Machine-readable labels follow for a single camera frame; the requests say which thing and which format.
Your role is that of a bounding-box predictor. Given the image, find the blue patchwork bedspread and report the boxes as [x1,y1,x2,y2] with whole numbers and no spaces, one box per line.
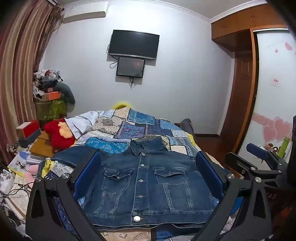
[42,108,232,241]

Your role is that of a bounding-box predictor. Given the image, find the orange box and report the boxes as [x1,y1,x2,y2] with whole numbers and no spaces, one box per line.
[37,91,62,102]

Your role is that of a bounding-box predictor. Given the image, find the black wall television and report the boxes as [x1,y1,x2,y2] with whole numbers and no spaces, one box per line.
[109,29,160,61]

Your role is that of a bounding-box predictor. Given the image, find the red box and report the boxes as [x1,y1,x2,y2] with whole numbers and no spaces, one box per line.
[16,119,41,139]

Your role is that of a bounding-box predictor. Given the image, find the brown wooden wardrobe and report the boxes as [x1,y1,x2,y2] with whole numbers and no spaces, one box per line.
[211,5,287,153]

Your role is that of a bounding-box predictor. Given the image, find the red plush toy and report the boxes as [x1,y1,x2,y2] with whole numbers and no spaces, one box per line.
[44,118,77,149]

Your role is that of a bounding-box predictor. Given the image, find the blue denim jacket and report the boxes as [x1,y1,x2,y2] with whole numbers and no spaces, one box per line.
[50,136,219,227]

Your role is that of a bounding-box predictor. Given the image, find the black monitor cable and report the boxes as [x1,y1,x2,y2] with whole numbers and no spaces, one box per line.
[129,70,144,89]

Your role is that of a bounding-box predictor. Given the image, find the green patterned cloth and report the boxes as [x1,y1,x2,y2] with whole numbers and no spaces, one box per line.
[35,98,67,121]

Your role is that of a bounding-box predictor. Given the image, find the stack of magazines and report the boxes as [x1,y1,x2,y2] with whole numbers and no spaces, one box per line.
[8,151,42,174]

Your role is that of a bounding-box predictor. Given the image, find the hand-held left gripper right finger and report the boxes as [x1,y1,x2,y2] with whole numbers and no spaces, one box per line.
[194,151,272,241]

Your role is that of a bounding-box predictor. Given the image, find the white door with heart stickers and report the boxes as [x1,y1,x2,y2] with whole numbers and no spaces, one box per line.
[238,29,296,163]

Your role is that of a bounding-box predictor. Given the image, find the black cables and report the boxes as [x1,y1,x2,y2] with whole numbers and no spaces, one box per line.
[0,181,35,204]

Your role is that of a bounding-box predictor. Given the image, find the dark grey cloth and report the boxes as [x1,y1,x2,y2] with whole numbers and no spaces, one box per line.
[180,118,196,135]

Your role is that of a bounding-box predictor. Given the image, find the small black wall monitor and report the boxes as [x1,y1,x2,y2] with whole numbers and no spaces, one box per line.
[116,56,146,77]

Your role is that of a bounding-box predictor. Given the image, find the pink soft item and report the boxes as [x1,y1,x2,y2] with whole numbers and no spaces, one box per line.
[24,163,41,183]

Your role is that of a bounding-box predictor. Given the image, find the white air conditioner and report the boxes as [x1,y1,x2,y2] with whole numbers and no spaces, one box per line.
[62,1,109,24]

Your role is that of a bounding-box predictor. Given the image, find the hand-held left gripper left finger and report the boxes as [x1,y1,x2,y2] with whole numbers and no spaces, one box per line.
[25,149,104,241]

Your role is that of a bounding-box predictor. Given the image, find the striped brown curtain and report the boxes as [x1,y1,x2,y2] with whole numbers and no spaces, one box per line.
[0,0,63,163]

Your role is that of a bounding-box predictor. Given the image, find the green bottle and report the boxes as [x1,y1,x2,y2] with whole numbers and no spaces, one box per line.
[277,137,289,158]

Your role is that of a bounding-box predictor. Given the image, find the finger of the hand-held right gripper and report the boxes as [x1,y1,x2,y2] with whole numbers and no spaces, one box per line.
[225,152,283,187]
[246,142,288,165]

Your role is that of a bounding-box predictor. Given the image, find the brown wooden board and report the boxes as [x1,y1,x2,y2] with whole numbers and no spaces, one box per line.
[30,132,58,159]

